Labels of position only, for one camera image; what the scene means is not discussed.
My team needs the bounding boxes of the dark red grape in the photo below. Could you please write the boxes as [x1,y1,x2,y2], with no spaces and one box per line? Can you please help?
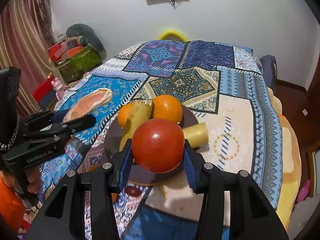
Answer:
[125,186,142,197]

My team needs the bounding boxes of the dark blue chair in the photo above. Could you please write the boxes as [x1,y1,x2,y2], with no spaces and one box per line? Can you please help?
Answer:
[259,55,277,92]

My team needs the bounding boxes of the blue patchwork bedspread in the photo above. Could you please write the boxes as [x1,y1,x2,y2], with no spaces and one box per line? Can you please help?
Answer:
[40,41,283,239]

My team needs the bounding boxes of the peeled pink pomelo segment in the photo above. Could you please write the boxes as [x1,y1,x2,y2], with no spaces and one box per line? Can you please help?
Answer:
[62,88,113,123]

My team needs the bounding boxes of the yellow sugarcane piece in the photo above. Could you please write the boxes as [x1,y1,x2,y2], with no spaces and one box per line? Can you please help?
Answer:
[182,122,209,148]
[119,100,153,151]

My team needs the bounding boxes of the pink plush toy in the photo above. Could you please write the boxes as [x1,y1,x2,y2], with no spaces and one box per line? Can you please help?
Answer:
[51,77,67,101]

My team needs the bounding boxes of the large orange with sticker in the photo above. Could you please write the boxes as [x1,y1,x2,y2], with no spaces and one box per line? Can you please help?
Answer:
[151,95,183,124]

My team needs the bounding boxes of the small mandarin orange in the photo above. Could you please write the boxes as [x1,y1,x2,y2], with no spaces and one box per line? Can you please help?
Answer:
[111,193,118,203]

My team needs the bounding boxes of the green box pile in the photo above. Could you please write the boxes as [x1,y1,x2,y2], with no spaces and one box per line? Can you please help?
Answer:
[48,36,102,83]

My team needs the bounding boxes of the large orange without sticker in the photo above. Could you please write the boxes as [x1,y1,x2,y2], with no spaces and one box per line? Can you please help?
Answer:
[117,103,132,128]

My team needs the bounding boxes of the dark brown round plate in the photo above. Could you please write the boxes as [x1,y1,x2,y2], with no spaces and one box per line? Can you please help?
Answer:
[104,106,199,186]

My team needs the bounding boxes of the striped pink curtain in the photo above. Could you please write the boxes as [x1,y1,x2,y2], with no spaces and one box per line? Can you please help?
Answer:
[1,0,61,117]

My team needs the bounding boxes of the dark green neck pillow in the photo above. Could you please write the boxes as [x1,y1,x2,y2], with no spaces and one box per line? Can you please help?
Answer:
[66,23,104,51]

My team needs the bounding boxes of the yellow blanket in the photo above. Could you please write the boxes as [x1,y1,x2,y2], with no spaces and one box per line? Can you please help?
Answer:
[268,88,302,230]

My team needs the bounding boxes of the yellow round headboard object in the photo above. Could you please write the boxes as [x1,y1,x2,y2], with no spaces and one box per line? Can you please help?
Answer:
[157,29,189,42]

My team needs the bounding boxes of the red tomato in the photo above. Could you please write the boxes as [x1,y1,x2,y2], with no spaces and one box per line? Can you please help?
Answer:
[131,119,185,173]

